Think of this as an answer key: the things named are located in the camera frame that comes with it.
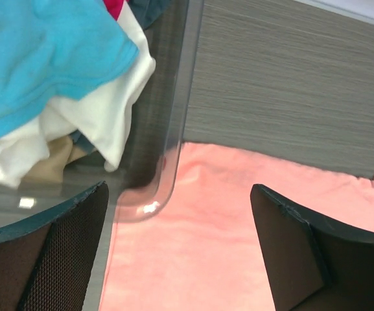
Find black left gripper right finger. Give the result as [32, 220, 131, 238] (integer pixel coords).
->
[250, 184, 374, 310]

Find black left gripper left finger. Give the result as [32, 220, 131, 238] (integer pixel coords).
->
[0, 182, 109, 310]

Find salmon pink t-shirt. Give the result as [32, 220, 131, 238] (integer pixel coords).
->
[100, 143, 374, 310]

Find clear plastic bin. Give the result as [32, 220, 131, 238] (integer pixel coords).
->
[0, 1, 204, 227]

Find beige t-shirt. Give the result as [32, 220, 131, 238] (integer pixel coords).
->
[22, 136, 88, 183]

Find cream white t-shirt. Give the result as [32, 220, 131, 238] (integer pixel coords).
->
[0, 2, 156, 188]

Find turquoise t-shirt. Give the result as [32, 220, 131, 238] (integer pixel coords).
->
[0, 1, 139, 138]

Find red t-shirt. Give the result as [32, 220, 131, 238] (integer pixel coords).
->
[103, 0, 127, 20]

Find dark teal t-shirt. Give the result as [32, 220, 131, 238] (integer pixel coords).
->
[128, 0, 171, 30]

